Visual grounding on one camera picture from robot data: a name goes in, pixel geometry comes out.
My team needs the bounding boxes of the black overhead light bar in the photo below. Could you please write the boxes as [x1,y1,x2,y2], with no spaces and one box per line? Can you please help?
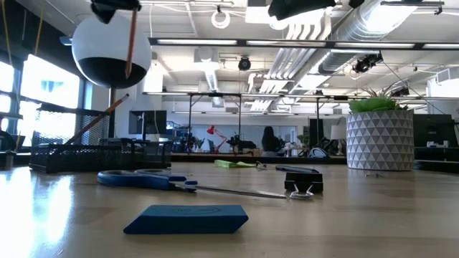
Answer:
[148,37,459,51]

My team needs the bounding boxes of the black background rig frame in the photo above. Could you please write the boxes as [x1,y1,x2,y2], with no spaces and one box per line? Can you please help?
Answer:
[142,91,323,156]

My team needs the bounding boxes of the yellow hanging cable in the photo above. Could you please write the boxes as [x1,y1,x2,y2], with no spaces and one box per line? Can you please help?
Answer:
[1,0,14,66]
[33,0,46,57]

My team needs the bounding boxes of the large black binder clip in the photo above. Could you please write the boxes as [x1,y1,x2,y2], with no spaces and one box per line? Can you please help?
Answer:
[284,171,324,201]

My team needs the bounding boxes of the white blue round object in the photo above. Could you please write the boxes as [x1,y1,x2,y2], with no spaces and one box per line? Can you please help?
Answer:
[308,147,329,159]

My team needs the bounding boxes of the black aluminium table frame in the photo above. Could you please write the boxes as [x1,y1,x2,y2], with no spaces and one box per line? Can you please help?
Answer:
[0,150,459,173]

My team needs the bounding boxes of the silver ventilation duct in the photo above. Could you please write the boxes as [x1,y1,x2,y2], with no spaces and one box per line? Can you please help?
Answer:
[317,0,419,75]

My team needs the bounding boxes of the black mesh desk organizer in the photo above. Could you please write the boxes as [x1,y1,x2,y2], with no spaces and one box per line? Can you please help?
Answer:
[28,102,173,174]

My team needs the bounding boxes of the large dark screen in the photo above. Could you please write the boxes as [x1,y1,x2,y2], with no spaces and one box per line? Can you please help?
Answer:
[412,113,455,148]

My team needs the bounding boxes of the black camera mount cluster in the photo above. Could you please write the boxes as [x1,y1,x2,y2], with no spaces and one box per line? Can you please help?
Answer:
[352,51,384,75]

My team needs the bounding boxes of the white cable coil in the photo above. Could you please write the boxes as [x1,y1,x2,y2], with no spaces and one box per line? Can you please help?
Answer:
[210,9,232,30]

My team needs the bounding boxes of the blue handled scissors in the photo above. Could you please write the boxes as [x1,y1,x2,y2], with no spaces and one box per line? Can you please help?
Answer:
[96,168,288,200]

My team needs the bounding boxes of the dark blue pen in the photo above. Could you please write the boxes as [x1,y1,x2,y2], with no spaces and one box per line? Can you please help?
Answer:
[275,165,320,174]

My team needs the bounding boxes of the succulent in white patterned pot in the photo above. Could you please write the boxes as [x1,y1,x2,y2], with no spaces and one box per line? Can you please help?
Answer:
[346,85,415,171]

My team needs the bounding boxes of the red desk lamp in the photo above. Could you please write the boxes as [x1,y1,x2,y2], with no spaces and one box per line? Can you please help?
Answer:
[206,125,229,153]

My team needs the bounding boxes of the orange pencil pink eraser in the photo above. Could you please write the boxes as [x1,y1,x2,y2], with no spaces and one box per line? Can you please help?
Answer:
[124,9,139,79]
[66,93,130,145]

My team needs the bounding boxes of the black computer monitor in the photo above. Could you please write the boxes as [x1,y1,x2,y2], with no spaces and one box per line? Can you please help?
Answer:
[128,110,168,141]

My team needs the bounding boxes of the blue wedge eraser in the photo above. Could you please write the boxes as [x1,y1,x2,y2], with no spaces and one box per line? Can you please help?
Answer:
[123,204,250,236]

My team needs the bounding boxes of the white table lamp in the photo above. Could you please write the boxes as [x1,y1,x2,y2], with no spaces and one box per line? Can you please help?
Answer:
[329,124,347,156]

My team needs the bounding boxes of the black ceiling camera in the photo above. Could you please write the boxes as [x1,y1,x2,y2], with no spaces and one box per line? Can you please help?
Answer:
[237,56,252,72]

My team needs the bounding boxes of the person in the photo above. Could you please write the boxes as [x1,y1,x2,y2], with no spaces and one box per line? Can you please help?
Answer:
[260,125,283,158]

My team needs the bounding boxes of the yellow-green sticky note pad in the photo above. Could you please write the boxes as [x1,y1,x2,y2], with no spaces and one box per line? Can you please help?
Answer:
[214,159,257,169]

